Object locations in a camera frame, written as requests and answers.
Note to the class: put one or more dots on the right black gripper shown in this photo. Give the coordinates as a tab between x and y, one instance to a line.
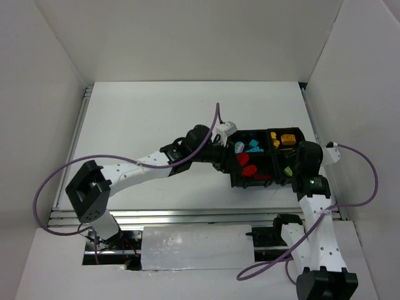
295	155

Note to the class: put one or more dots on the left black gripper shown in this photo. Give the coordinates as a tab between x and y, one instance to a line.
221	159

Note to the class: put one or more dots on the red lego bar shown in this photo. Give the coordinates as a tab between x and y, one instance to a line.
242	158
262	177

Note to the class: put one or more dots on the light green lego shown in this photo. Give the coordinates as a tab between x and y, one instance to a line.
288	171

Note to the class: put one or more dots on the orange lego plate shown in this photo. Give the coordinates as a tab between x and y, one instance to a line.
288	139

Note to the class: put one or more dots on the red flower lego piece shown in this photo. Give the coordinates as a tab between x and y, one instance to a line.
249	171

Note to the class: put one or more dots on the small teal square lego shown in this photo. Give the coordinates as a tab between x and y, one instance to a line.
253	143

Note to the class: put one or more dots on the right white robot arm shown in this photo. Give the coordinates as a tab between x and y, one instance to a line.
323	273

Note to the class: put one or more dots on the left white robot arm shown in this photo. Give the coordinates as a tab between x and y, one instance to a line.
92	186

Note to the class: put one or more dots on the black four-compartment tray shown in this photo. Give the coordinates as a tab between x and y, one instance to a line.
270	162

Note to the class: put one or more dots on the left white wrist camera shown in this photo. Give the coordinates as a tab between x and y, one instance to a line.
223	131

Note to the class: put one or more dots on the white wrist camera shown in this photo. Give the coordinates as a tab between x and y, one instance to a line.
223	131
330	154

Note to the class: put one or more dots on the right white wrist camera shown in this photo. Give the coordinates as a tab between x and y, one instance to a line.
330	154

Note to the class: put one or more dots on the aluminium left rail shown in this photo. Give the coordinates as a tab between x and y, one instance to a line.
72	147

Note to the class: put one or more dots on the aluminium front rail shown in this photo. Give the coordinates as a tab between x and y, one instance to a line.
254	217

